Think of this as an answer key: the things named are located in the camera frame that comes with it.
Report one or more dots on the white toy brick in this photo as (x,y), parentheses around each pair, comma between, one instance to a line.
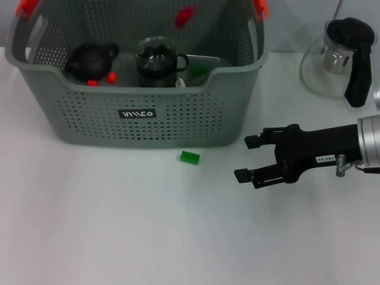
(180,83)

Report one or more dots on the grey perforated plastic storage bin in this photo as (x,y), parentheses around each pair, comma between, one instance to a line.
(178,118)

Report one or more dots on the black clay teapot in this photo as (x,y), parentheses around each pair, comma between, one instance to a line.
(89,62)

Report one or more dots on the small red toy brick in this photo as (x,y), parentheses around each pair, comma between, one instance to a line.
(112,77)
(92,83)

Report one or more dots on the green toy brick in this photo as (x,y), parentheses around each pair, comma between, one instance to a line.
(190,157)
(199,70)

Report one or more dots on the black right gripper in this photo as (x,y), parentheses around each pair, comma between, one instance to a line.
(314,151)

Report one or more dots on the dark red toy brick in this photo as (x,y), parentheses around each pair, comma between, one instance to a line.
(184,16)

